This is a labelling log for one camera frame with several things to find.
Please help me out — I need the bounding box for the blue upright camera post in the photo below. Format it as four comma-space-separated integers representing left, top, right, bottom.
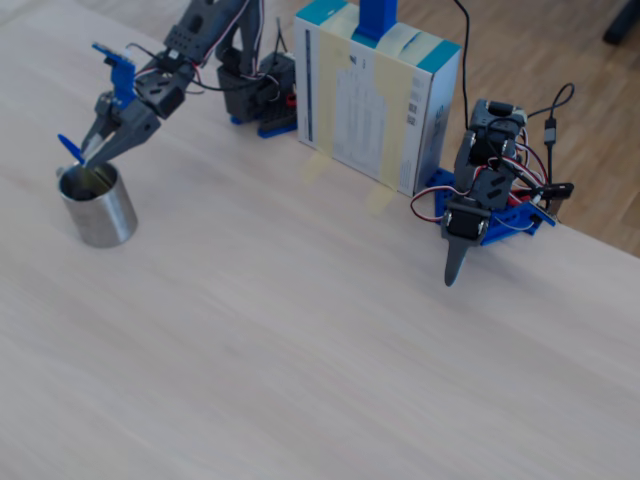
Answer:
352, 0, 400, 49

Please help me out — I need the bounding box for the white and teal cardboard box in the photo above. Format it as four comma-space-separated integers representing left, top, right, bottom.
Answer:
293, 0, 462, 199

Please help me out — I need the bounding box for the black usb cable with adapter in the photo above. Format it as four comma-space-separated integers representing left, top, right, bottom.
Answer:
527, 82, 576, 200

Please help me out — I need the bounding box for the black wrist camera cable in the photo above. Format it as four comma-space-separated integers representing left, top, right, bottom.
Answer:
182, 74, 226, 94

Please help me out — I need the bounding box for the red white black servo wire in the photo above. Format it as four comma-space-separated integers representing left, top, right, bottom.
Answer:
409, 187, 454, 226

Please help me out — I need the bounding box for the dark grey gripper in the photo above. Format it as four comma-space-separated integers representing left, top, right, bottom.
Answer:
80, 90, 163, 169

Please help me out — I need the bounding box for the blue leader arm base plate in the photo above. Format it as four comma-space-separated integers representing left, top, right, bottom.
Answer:
433, 169, 557, 247

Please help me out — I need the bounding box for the grey pointed leader arm handle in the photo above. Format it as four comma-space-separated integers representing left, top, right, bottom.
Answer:
440, 197, 492, 288

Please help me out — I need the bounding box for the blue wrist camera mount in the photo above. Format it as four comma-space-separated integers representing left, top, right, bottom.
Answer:
102, 52, 137, 110

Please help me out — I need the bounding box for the blue capped clear ballpoint pen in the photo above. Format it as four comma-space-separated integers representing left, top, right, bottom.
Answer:
56, 133, 92, 170

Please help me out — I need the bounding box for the black furniture foot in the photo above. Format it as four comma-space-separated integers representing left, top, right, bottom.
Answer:
602, 0, 640, 47

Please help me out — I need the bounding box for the yellow masking tape strip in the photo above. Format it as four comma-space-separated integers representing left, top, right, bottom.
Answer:
365, 22, 424, 217
298, 4, 361, 187

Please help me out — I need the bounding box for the long thin black cable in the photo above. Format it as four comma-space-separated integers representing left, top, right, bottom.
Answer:
452, 0, 472, 132

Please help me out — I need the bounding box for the silver metal cup with handle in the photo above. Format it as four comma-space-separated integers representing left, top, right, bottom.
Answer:
54, 160, 139, 249

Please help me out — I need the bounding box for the blue follower arm base plate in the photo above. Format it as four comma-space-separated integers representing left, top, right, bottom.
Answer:
229, 113, 299, 139

